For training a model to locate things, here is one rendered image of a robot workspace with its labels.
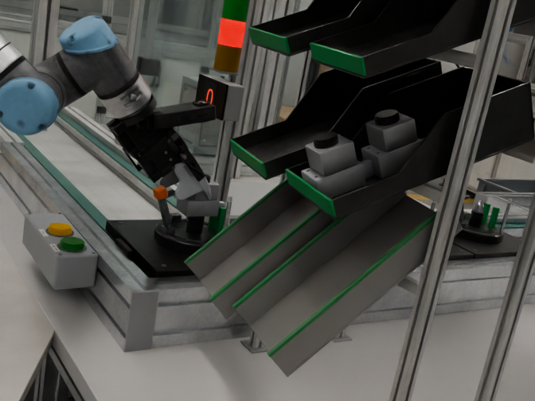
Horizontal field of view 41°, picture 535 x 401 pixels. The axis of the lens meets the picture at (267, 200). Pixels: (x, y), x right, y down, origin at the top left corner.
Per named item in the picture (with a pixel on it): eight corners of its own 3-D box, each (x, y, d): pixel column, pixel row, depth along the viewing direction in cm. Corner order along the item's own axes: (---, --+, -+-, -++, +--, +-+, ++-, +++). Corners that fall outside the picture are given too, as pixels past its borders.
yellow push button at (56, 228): (51, 241, 122) (52, 230, 122) (44, 232, 125) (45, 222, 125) (74, 240, 124) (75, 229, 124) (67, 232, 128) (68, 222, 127)
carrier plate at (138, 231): (155, 282, 114) (157, 270, 113) (104, 229, 133) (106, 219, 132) (280, 274, 127) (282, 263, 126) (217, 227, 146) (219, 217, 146)
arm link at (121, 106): (128, 67, 117) (148, 75, 110) (143, 89, 119) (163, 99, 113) (91, 94, 115) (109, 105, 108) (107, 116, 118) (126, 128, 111)
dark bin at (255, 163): (265, 181, 93) (251, 127, 90) (232, 154, 104) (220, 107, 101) (447, 112, 100) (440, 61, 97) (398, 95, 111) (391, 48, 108)
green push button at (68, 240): (63, 256, 117) (64, 245, 116) (56, 247, 120) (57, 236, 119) (87, 255, 119) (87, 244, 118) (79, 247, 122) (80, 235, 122)
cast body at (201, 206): (185, 217, 125) (191, 178, 123) (175, 208, 128) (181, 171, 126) (228, 216, 129) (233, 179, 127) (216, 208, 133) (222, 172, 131)
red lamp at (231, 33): (224, 45, 139) (228, 20, 137) (212, 41, 143) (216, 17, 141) (246, 48, 141) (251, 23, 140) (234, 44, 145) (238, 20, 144)
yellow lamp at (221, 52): (220, 71, 140) (224, 45, 139) (208, 67, 144) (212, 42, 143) (242, 73, 143) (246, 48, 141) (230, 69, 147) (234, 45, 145)
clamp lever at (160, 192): (165, 230, 125) (156, 192, 121) (161, 226, 126) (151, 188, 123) (184, 223, 126) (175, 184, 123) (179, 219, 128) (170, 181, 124)
